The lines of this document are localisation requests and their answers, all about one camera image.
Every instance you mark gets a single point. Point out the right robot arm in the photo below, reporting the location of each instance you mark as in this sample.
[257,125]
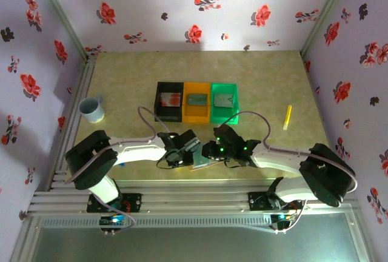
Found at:
[282,159]

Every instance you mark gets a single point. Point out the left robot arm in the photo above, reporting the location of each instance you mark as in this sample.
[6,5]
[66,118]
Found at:
[136,151]

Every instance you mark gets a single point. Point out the grey VIP credit card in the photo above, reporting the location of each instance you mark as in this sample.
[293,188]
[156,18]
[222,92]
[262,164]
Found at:
[222,100]

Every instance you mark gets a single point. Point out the red flower credit card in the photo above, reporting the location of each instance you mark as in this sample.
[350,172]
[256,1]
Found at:
[170,100]

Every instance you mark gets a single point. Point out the green plastic bin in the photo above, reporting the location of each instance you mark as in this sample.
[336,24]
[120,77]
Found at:
[224,115]

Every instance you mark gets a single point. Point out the orange plastic bin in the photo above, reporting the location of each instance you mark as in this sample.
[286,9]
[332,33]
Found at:
[197,113]

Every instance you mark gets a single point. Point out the black plastic bin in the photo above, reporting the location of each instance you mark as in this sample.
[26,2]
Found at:
[159,104]

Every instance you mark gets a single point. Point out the yellow marker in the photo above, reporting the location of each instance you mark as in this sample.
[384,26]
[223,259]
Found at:
[288,116]

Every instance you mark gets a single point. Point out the right controller board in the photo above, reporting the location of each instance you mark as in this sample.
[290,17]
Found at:
[282,217]

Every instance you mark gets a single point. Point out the controller board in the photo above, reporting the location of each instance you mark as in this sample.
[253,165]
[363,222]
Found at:
[282,217]
[113,220]

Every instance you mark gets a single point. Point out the left controller board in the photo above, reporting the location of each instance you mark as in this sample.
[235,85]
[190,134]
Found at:
[113,220]

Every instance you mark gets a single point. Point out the light blue mug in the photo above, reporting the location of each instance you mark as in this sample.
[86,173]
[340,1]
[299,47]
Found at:
[91,108]

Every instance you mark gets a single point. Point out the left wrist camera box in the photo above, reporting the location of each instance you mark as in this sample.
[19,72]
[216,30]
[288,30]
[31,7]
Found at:
[186,137]

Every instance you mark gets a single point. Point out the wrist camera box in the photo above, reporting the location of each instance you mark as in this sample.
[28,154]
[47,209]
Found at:
[186,137]
[225,133]

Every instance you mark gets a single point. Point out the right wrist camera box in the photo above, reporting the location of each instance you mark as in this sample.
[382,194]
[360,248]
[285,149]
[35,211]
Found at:
[225,133]

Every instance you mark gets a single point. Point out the aluminium frame rail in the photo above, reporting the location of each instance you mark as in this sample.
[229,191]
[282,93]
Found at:
[194,195]

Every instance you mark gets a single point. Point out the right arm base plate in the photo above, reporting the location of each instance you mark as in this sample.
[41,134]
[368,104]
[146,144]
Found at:
[254,201]

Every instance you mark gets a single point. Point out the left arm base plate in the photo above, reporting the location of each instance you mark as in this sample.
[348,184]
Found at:
[135,201]

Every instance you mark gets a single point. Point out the aluminium side rail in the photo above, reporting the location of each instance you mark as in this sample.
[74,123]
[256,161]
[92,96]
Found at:
[88,71]

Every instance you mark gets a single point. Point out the aluminium corner post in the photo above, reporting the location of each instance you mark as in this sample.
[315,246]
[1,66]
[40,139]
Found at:
[62,13]
[325,13]

